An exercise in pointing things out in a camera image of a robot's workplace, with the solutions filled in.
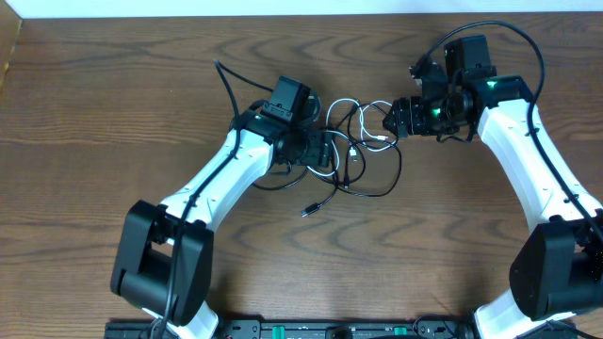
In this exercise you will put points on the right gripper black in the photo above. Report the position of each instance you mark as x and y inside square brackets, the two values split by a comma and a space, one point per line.
[409, 118]

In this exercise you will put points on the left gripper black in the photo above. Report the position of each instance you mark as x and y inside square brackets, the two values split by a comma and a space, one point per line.
[321, 151]

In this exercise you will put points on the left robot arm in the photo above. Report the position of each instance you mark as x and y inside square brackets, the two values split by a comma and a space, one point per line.
[165, 255]

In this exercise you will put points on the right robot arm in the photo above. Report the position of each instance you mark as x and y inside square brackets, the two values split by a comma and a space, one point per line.
[558, 271]

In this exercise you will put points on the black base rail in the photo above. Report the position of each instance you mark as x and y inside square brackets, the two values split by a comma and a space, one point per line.
[427, 326]

